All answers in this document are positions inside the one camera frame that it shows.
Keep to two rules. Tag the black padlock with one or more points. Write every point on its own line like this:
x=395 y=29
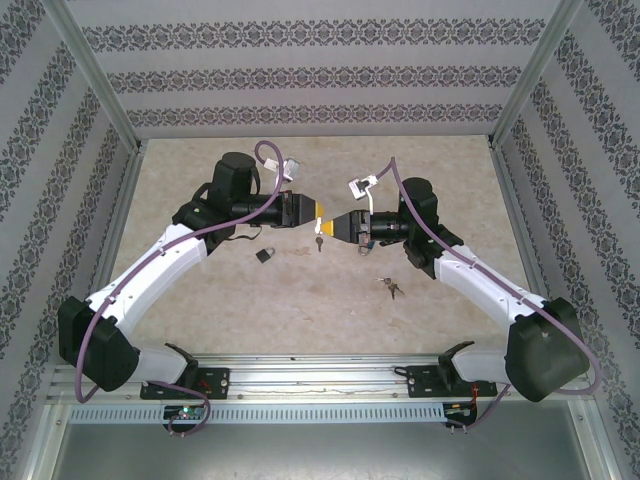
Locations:
x=264 y=255

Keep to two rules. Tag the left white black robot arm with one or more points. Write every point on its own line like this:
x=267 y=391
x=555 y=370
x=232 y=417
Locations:
x=150 y=280

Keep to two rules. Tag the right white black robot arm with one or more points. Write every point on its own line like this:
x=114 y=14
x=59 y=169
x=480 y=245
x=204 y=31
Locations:
x=495 y=295

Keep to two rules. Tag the small circuit board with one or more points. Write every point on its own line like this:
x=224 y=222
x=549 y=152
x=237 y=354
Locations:
x=185 y=413
x=460 y=409

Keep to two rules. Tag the grey sheet metal shelf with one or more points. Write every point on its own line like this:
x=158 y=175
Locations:
x=320 y=455

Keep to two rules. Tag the white right camera mount bracket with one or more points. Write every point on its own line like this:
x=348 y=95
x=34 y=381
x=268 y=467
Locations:
x=371 y=200

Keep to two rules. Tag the aluminium table edge rail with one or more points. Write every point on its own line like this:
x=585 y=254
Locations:
x=511 y=200
x=125 y=200

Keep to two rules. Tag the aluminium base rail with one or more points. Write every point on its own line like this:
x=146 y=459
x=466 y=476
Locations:
x=320 y=372

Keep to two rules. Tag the aluminium frame post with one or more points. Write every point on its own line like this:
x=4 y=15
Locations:
x=600 y=457
x=97 y=75
x=42 y=445
x=535 y=75

